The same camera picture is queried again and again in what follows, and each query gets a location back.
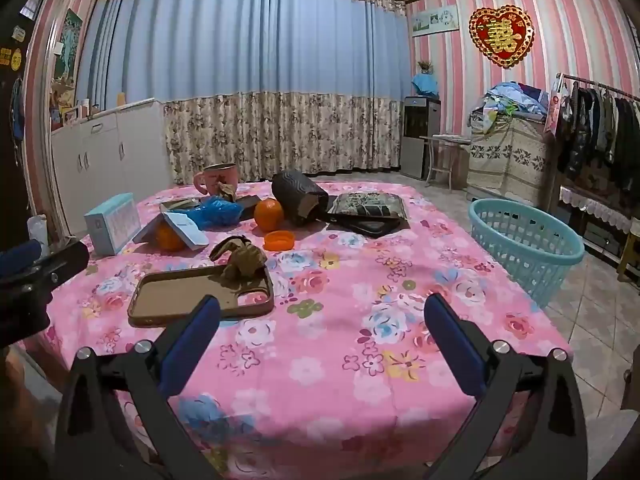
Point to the black leather case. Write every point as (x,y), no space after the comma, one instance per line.
(372,229)

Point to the small photo frame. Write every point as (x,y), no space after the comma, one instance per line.
(71,116)

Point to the pink mug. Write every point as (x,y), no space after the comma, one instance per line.
(212,177)

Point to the pink floral tablecloth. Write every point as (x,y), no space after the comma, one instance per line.
(325,360)

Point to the grey water dispenser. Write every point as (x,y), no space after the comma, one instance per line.
(417,140)

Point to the light blue box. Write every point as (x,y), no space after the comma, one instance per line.
(112,225)

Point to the small side table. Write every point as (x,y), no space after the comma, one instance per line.
(445,140)

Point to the light blue plastic basket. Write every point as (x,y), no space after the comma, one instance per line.
(530,260)

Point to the white plastic bag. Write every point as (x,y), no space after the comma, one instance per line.
(39,235)

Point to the clothes rack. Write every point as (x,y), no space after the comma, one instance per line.
(590,81)

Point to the person's left hand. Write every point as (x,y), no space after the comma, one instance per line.
(20,410)

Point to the small brown paper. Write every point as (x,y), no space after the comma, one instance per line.
(227,191)

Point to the green wall poster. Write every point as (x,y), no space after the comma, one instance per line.
(70,42)

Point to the pile of clothes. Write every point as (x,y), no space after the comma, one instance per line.
(510,100)

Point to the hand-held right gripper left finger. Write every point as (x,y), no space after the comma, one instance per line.
(192,340)

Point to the white cabinet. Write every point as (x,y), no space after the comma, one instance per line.
(100,160)

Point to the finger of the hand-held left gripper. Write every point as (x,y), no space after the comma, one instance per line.
(20,257)
(65,262)

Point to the pink hanging bag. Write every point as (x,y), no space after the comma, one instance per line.
(556,107)

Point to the red heart wall decoration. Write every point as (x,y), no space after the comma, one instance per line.
(501,35)

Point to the cloth covered chest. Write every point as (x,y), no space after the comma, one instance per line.
(505,160)

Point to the white booklet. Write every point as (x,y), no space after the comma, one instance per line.
(182,230)

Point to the dark patterned packet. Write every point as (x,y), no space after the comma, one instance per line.
(367,205)

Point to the row of hanging clothes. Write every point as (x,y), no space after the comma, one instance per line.
(605,130)

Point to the brown phone case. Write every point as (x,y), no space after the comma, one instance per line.
(190,295)

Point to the orange fruit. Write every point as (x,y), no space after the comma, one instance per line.
(268,215)
(167,242)

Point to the white lace cloth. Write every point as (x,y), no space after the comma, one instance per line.
(595,205)

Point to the blue plastic bag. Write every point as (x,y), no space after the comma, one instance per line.
(215,212)

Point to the framed wall picture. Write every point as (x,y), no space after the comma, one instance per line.
(435,21)

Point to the blue cloth bundle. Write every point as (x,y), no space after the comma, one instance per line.
(425,85)

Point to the dark door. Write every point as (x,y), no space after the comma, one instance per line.
(10,110)

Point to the blue hanging cloth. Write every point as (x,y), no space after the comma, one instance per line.
(18,110)

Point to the blue floral curtain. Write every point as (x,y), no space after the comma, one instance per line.
(250,60)

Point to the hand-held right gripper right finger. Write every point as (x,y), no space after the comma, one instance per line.
(452,340)

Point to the small potted plant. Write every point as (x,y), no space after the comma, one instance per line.
(425,66)

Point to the orange bottle cap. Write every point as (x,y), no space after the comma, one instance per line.
(279,240)

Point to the wooden chair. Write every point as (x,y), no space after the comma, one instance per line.
(629,260)

